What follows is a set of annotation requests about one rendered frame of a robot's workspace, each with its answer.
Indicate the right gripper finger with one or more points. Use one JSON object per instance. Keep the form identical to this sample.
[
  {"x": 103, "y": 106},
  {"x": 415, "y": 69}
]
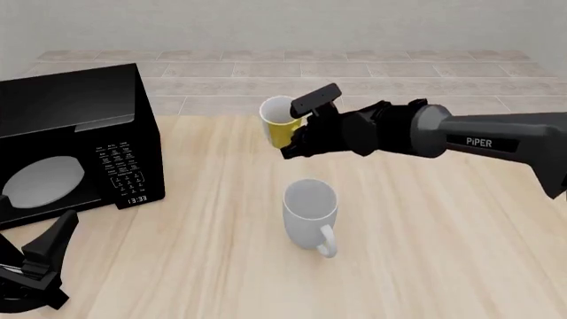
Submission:
[{"x": 296, "y": 152}]

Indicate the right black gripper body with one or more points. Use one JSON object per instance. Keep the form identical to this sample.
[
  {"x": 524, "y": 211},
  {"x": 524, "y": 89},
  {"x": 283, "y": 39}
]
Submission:
[{"x": 323, "y": 133}]

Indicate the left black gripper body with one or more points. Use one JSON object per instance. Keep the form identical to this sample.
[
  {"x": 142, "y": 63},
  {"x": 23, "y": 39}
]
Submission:
[{"x": 31, "y": 285}]

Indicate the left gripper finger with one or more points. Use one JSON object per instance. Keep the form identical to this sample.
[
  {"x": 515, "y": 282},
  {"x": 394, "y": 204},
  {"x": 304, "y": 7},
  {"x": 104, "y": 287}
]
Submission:
[
  {"x": 51, "y": 239},
  {"x": 8, "y": 249}
]

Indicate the yellow and white mug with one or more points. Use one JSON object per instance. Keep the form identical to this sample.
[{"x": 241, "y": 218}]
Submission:
[{"x": 279, "y": 134}]

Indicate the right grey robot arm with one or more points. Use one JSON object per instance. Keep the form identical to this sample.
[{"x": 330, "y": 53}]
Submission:
[{"x": 478, "y": 136}]

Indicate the grey round microwave turntable plate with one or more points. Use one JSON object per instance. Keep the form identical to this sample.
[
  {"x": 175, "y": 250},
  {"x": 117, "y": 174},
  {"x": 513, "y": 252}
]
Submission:
[{"x": 44, "y": 181}]

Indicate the black microwave oven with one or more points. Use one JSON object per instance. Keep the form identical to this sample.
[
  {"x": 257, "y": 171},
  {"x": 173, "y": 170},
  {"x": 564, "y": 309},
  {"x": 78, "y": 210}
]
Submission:
[{"x": 66, "y": 109}]

